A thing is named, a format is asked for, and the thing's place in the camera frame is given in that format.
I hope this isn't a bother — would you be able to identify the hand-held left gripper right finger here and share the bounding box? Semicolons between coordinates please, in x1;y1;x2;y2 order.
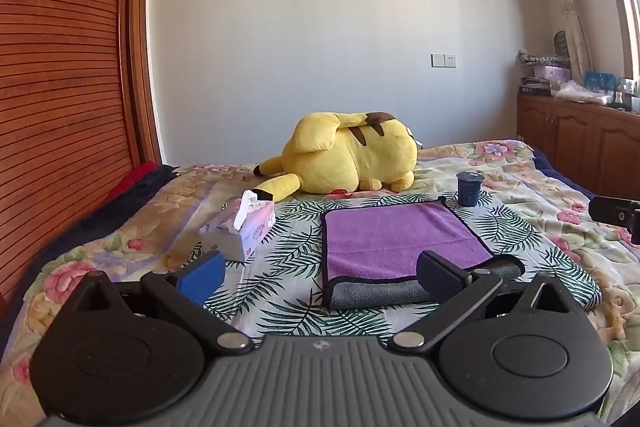
389;250;586;354

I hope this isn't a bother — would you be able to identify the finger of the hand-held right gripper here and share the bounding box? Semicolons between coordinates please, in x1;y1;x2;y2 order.
588;195;640;244

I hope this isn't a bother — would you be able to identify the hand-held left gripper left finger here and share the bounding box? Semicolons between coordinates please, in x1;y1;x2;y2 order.
52;251;254;353

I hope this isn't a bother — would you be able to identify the purple and grey towel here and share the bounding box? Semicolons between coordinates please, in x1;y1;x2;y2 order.
320;197;526;310

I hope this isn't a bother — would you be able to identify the pink and white tissue box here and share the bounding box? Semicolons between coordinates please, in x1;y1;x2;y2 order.
199;189;277;263

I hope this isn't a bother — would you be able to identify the wooden cabinet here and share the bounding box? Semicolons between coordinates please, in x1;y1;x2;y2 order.
516;93;640;200

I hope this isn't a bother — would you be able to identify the leaf print sheet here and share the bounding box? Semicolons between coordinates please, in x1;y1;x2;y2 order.
202;193;603;339

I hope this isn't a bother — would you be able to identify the dark blue cup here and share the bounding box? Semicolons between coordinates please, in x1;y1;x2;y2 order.
456;172;484;208

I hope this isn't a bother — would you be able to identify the dark blue blanket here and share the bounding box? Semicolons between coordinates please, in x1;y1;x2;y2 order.
37;164;181;265

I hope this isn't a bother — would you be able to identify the clear plastic bag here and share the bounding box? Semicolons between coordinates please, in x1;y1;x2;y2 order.
554;80;615;104

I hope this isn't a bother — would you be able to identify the red cloth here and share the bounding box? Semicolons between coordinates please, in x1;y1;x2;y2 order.
105;160;159;202

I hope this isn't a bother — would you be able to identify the blue box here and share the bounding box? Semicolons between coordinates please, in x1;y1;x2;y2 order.
585;71;618;94

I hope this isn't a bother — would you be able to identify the stack of books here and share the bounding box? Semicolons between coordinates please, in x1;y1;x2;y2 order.
520;77;552;97

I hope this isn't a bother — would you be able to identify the pale purple storage box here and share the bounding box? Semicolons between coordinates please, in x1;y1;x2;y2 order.
533;64;572;84

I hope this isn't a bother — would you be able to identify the yellow plush toy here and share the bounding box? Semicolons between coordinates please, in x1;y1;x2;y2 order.
250;110;420;202

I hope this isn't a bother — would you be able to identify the wooden slatted wardrobe door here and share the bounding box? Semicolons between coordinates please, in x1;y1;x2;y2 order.
0;0;162;303

